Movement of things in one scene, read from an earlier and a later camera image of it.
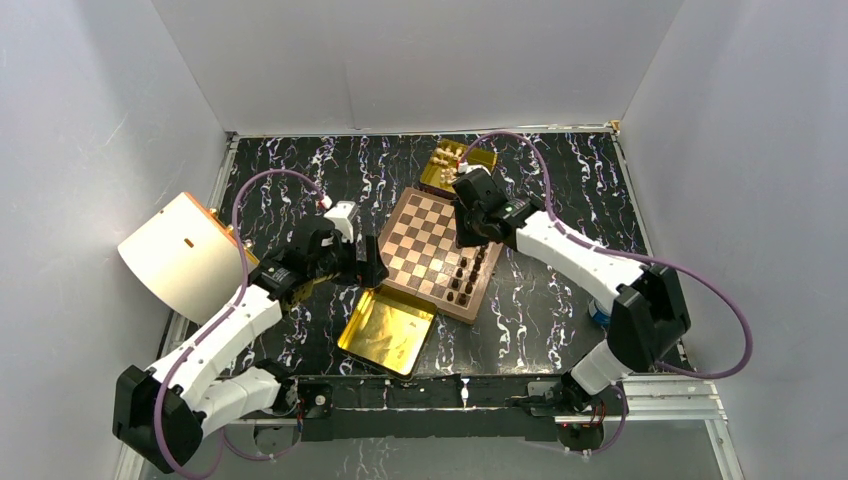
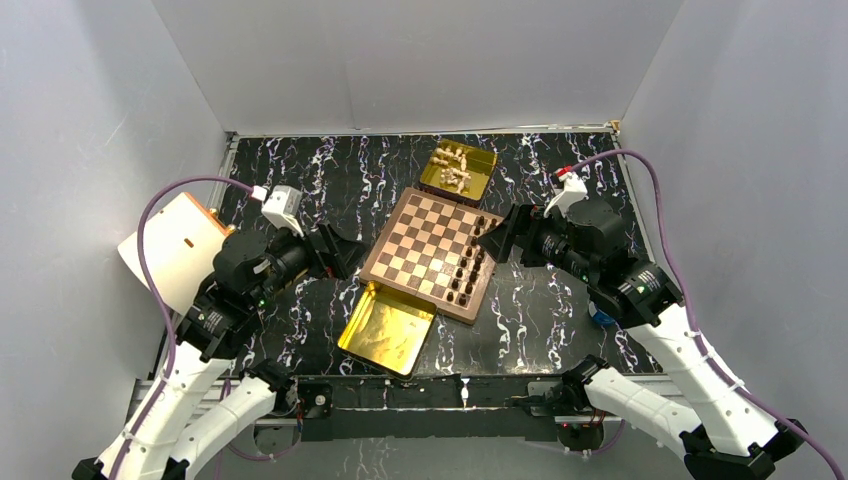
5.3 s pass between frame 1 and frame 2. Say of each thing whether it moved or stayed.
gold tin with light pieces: stayed
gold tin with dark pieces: stayed
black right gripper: moved
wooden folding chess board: stayed
